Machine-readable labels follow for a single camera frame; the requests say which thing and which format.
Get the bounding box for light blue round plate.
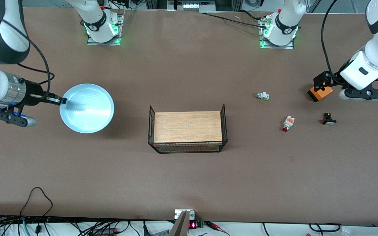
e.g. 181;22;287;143
59;84;115;134

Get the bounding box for red push button orange block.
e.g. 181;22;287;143
282;116;295;132

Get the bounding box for black push button white cap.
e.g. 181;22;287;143
322;112;337;126

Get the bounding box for orange plastic box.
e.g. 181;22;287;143
307;86;334;102

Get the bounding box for wooden board shelf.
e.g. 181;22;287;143
153;111;223;146

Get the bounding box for grey metal bar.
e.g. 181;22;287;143
169;211;190;236

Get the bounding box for red and black probe leads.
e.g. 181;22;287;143
204;221;230;236

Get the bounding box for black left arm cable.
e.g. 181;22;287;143
321;0;340;82

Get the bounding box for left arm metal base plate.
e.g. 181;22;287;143
259;15;295;49

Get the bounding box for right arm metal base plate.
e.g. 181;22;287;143
87;13;124;46

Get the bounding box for black looped cable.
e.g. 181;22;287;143
20;187;53;218

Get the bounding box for long black table cable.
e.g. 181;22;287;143
198;10;268;28

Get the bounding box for black wire basket rack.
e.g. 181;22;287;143
148;104;228;154

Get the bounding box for black coiled cable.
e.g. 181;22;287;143
309;223;341;232

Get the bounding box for aluminium frame with white strip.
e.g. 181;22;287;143
168;0;216;13

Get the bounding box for small white mount box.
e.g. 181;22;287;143
175;209;195;220

